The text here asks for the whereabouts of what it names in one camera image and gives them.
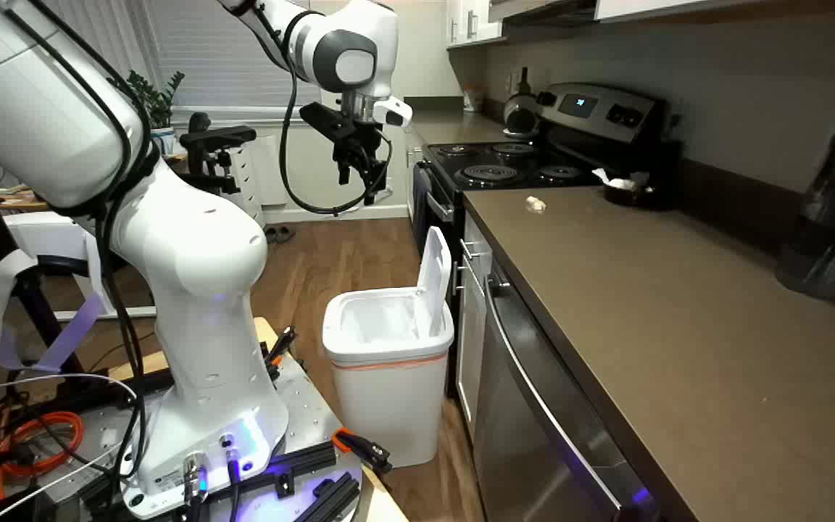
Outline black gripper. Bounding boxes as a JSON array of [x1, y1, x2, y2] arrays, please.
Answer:
[[299, 98, 393, 208]]

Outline white plastic bin with lid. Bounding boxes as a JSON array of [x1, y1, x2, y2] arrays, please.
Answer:
[[319, 224, 460, 469]]

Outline black office chair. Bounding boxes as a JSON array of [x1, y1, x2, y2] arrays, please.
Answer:
[[178, 111, 264, 196]]

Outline black electric stove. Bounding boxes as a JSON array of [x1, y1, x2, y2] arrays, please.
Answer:
[[409, 82, 673, 254]]

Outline dark metal kettle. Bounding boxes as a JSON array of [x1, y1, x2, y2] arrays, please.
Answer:
[[499, 67, 557, 138]]

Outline white upper cabinet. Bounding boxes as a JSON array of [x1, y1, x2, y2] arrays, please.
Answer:
[[445, 0, 512, 53]]

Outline green potted plant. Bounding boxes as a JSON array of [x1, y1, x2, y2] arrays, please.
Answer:
[[126, 67, 188, 132]]

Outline black dish with white paper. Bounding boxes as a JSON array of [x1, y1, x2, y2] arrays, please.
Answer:
[[589, 164, 678, 215]]

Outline black orange clamp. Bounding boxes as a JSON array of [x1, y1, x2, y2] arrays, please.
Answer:
[[332, 427, 396, 476]]

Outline stainless steel dishwasher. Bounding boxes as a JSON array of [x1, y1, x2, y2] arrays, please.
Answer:
[[452, 218, 673, 522]]

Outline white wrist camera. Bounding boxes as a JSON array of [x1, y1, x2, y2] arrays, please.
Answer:
[[374, 92, 415, 129]]

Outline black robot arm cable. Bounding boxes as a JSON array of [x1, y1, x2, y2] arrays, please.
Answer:
[[275, 79, 374, 218]]

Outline orange cable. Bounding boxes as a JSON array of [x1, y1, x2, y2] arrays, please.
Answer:
[[0, 409, 87, 505]]

